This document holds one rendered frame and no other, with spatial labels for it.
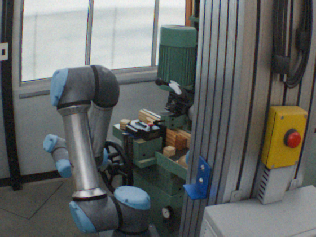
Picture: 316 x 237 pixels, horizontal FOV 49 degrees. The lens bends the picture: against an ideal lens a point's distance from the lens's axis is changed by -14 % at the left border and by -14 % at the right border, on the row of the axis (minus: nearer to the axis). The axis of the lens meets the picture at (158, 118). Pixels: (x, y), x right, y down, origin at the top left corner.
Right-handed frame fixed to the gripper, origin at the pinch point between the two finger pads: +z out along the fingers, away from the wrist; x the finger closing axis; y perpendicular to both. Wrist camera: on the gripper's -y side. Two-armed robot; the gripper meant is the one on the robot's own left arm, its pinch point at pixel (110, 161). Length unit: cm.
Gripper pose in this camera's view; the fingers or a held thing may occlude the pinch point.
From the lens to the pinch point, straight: 177.9
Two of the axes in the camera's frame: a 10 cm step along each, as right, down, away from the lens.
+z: 6.4, 3.2, 7.0
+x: 6.3, 3.0, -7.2
